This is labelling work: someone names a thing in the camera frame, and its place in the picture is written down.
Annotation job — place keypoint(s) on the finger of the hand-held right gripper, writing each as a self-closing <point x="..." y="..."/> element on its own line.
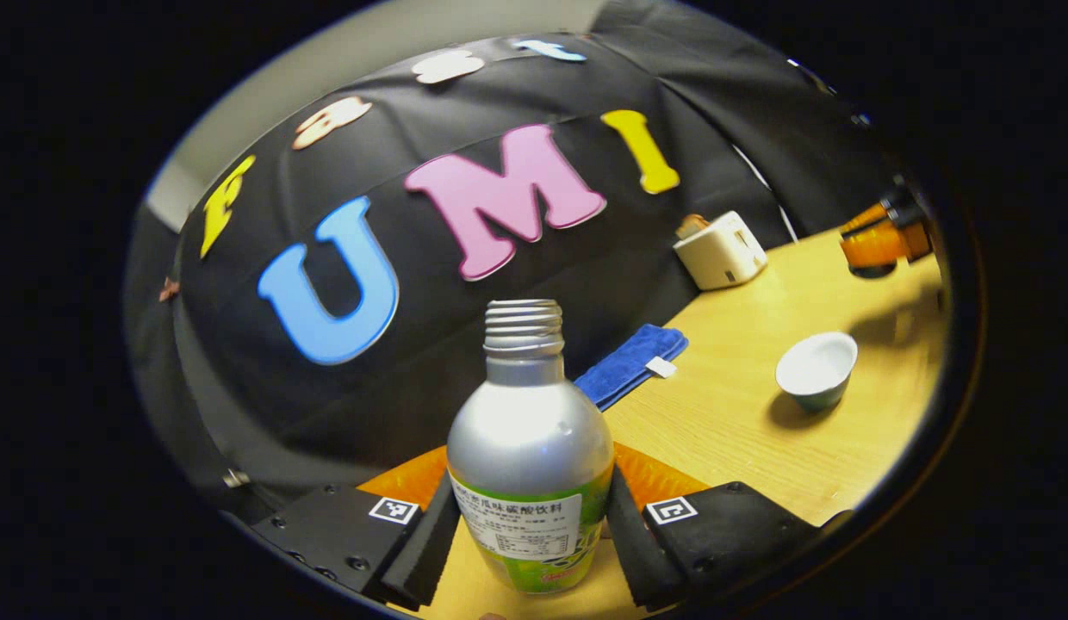
<point x="866" y="220"/>
<point x="874" y="245"/>

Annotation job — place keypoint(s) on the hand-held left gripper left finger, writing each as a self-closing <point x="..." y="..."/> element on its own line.
<point x="418" y="551"/>

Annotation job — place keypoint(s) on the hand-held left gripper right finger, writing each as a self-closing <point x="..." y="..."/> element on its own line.
<point x="637" y="551"/>

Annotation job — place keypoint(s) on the teal teacup lid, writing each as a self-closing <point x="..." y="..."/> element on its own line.
<point x="872" y="270"/>

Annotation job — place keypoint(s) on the white teal teacup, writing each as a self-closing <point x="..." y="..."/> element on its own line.
<point x="814" y="366"/>

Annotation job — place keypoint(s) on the silver green water bottle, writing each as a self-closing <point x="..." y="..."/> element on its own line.
<point x="530" y="430"/>

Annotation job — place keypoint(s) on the white toaster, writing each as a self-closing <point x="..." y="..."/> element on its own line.
<point x="723" y="254"/>

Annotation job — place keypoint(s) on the toast slice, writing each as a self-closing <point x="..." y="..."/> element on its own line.
<point x="692" y="226"/>

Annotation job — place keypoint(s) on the folded blue towel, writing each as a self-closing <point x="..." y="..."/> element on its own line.
<point x="624" y="366"/>

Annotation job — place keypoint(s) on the black backdrop cloth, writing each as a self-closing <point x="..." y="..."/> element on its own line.
<point x="413" y="344"/>

